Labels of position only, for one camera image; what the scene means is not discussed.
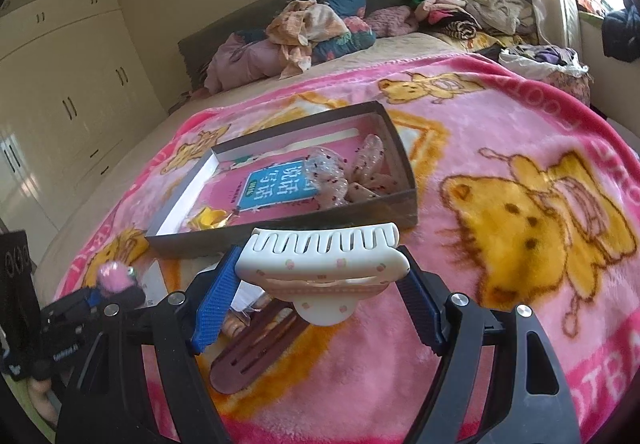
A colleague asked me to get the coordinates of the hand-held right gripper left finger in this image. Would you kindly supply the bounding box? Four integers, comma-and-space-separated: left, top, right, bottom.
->
55, 246, 246, 444

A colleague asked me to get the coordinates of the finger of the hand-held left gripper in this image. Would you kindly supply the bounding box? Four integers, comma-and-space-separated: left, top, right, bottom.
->
40, 289, 146, 326

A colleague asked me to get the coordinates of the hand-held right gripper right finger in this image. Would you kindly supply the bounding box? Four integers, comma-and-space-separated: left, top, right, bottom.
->
397, 246, 583, 444

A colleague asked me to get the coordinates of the pink hair tie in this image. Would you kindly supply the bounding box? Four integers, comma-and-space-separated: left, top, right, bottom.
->
97, 261, 146, 310

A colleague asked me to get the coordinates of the clear box with white card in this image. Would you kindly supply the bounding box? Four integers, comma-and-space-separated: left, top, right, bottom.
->
140, 260, 171, 307

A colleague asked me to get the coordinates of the brown hair clip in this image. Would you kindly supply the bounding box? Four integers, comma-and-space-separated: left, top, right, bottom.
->
210, 299, 313, 395

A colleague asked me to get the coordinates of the dark cardboard box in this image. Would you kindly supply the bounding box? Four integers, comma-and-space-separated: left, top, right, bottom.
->
145, 100, 419, 259

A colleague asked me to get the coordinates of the white hair claw clip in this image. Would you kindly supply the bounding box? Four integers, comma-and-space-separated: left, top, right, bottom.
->
235, 222, 412, 327

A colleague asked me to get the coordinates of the person's left hand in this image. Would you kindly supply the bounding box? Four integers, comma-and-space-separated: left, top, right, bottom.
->
27, 374, 62, 426

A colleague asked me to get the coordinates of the yellow hair accessory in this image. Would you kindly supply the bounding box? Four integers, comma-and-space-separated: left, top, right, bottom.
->
187, 206, 236, 231

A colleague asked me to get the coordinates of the green cloth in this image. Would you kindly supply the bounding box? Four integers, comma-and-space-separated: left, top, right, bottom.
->
0, 366, 57, 444

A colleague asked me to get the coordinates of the pink book with teal label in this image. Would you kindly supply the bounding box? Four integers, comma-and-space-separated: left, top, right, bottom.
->
192, 123, 373, 227

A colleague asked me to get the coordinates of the pink printed blanket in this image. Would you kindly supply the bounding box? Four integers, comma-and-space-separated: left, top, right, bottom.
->
55, 51, 640, 444

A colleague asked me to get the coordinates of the white built-in wardrobe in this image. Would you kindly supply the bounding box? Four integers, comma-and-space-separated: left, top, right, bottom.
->
0, 0, 168, 257

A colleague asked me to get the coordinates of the pink pillow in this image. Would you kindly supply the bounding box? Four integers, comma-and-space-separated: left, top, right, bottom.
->
204, 30, 290, 95

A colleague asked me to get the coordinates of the white bag of clothes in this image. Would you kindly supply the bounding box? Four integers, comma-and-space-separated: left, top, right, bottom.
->
498, 44, 592, 111

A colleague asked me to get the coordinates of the dark blue floral quilt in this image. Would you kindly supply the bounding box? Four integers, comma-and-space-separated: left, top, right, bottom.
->
287, 0, 377, 59

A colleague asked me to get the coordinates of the pile of clothes and pillows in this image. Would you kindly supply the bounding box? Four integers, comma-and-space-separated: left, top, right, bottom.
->
177, 0, 410, 91

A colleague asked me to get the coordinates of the purple knit cloth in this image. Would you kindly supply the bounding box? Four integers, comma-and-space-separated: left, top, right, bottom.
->
365, 5, 422, 38

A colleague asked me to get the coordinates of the peach floral cloth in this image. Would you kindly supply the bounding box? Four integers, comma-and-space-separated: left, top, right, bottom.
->
265, 0, 352, 80

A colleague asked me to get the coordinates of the dark cloth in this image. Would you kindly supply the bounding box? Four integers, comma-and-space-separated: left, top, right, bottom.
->
601, 6, 640, 58

